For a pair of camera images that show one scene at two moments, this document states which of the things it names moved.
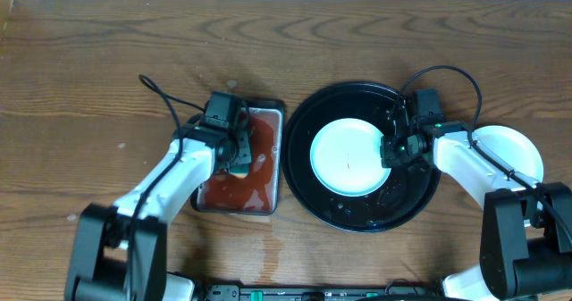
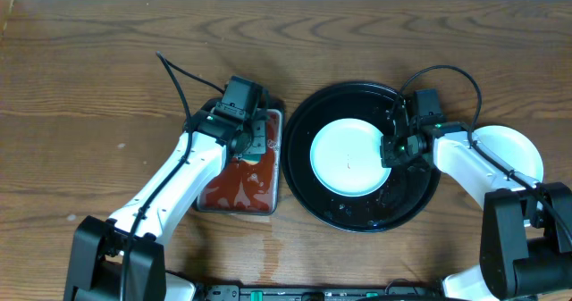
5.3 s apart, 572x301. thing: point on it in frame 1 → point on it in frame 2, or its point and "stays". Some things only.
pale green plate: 515,148 stays
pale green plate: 346,157 stays
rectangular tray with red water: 259,191 stays
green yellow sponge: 239,171 → 251,160
